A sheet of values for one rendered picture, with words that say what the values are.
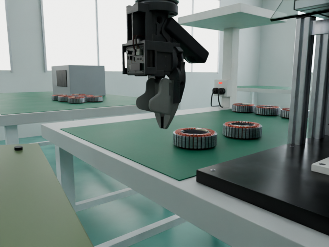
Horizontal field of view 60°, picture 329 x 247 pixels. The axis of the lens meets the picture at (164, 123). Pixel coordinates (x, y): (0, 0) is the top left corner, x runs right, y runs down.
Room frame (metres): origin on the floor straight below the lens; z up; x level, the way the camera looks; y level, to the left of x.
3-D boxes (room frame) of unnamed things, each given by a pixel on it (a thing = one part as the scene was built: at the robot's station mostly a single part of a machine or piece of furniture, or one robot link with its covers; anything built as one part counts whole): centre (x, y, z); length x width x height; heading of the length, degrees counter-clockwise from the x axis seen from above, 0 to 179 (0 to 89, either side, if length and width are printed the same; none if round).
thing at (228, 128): (0.83, -0.23, 0.77); 0.11 x 0.11 x 0.04
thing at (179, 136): (0.71, -0.08, 0.77); 0.11 x 0.11 x 0.04
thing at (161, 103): (0.50, 0.00, 0.88); 0.06 x 0.03 x 0.09; 128
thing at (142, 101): (0.52, 0.03, 0.88); 0.06 x 0.03 x 0.09; 128
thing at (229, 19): (1.42, -0.32, 0.98); 0.37 x 0.35 x 0.46; 38
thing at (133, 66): (0.51, 0.02, 0.98); 0.09 x 0.08 x 0.12; 128
